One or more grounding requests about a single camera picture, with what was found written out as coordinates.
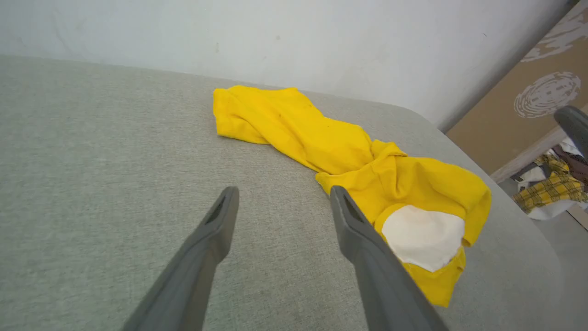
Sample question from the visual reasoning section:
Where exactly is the yellow plaid garment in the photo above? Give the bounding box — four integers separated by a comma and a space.
512, 154, 588, 214

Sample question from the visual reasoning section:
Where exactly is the pale wooden strip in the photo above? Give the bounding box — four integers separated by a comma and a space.
489, 103, 588, 184

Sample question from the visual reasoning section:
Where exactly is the brown patterned board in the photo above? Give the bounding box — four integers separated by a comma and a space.
447, 0, 588, 175

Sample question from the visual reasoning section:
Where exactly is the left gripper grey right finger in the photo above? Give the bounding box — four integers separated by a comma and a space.
330, 185, 448, 331

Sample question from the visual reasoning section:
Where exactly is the yellow t-shirt garment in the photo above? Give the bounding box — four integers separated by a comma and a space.
213, 85, 492, 308

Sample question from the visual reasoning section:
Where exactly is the yellow plaid cloth pile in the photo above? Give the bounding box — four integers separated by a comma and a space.
517, 138, 588, 220

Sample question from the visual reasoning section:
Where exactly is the dark grey laundry basket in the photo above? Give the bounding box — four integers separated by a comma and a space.
554, 106, 588, 159

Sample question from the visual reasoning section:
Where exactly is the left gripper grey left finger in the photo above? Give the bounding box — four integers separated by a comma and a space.
122, 186, 240, 331

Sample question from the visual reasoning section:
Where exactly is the grey fabric sofa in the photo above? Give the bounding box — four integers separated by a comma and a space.
0, 55, 588, 331

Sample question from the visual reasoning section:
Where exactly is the dark brown garment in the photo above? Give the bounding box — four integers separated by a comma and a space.
551, 145, 588, 184

